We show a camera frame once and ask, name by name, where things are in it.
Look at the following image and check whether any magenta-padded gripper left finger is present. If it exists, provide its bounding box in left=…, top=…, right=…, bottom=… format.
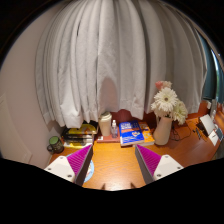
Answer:
left=43, top=143, right=94, bottom=187

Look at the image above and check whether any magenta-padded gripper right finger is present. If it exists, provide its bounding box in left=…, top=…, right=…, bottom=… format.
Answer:
left=134, top=144, right=184, bottom=185

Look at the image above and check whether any white book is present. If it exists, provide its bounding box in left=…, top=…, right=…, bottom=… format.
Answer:
left=63, top=139, right=95, bottom=149

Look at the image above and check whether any black book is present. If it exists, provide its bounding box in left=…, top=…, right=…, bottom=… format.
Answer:
left=61, top=128, right=96, bottom=143

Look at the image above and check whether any orange book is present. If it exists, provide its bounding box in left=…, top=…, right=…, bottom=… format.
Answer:
left=138, top=121, right=156, bottom=147

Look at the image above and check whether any green mug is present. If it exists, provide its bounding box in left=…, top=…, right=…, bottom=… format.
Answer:
left=46, top=135, right=65, bottom=155

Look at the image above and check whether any yellow book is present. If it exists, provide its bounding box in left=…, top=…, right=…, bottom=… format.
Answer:
left=68, top=123, right=99, bottom=135

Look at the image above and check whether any white ceramic vase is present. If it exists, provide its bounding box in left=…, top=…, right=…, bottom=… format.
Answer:
left=152, top=115, right=174, bottom=146

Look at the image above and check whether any blue book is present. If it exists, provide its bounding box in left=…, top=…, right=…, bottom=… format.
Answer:
left=118, top=120, right=145, bottom=147

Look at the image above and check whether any red notebook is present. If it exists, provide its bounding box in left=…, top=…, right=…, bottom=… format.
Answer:
left=95, top=134, right=121, bottom=144

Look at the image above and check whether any white plastic container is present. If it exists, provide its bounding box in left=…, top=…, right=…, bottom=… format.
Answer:
left=98, top=111, right=113, bottom=137

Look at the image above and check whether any clear sanitizer bottle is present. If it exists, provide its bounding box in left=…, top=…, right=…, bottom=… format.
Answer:
left=110, top=119, right=119, bottom=139

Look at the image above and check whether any white flower bouquet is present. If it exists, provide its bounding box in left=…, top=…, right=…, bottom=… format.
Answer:
left=150, top=80, right=189, bottom=126

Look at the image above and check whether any white rectangular card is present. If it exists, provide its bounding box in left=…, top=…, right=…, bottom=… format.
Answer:
left=208, top=128, right=224, bottom=147

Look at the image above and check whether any dark-framed window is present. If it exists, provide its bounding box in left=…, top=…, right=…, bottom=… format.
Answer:
left=198, top=33, right=224, bottom=104

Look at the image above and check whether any white curtain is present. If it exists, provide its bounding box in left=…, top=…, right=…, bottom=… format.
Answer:
left=34, top=0, right=208, bottom=129

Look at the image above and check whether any black cable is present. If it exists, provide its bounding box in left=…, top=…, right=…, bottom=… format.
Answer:
left=169, top=116, right=201, bottom=142

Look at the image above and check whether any white wall panel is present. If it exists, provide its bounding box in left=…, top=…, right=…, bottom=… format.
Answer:
left=0, top=93, right=33, bottom=164

